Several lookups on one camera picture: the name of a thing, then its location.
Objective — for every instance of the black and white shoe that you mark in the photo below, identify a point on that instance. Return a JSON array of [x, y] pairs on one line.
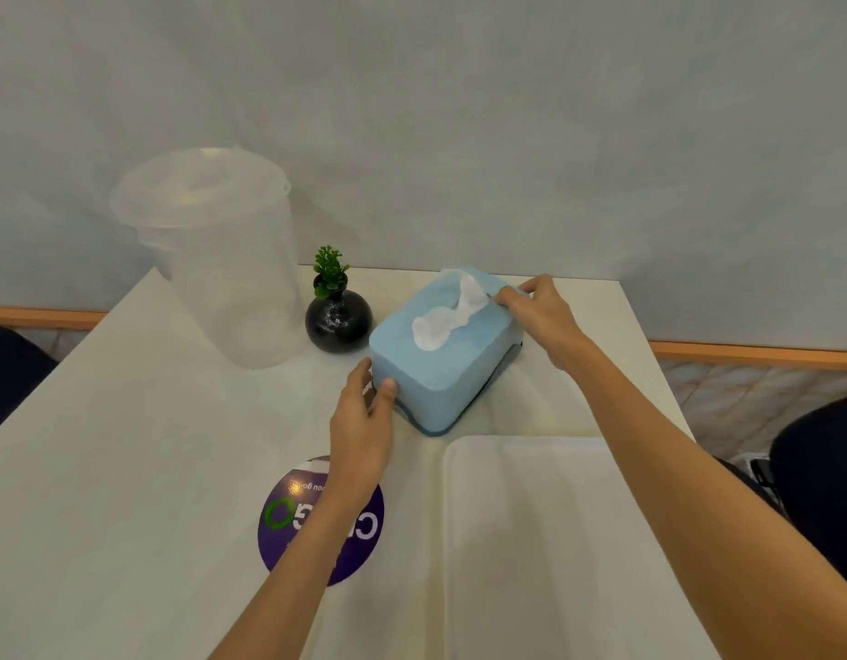
[[764, 481]]

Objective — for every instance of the person's right forearm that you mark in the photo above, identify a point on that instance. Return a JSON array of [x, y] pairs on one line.
[[685, 501]]

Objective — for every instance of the person's left forearm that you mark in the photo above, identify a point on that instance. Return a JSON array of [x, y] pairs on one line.
[[293, 584]]

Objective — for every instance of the clear plastic container with lid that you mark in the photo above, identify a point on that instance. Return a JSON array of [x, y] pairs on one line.
[[224, 267]]

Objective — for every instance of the white tissue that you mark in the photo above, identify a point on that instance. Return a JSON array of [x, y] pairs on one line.
[[444, 321]]

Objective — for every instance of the black round vase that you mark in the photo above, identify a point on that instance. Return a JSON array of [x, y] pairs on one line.
[[339, 326]]

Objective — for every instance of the small green plant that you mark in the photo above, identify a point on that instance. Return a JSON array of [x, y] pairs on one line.
[[329, 271]]

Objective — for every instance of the blue tissue box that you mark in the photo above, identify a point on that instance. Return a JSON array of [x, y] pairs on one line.
[[437, 371]]

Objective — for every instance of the person's left thumb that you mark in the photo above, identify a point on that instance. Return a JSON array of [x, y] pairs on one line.
[[386, 402]]

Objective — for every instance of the person's right thumb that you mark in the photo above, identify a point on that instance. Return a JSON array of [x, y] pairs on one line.
[[511, 296]]

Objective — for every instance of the person's right hand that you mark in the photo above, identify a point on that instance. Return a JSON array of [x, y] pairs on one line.
[[547, 319]]

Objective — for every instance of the purple round sticker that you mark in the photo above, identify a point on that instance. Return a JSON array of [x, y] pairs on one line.
[[286, 536]]

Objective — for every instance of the white plastic tray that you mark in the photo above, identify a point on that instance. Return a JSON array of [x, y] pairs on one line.
[[547, 549]]

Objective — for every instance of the person's left hand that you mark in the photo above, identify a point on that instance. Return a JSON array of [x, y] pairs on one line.
[[358, 439]]

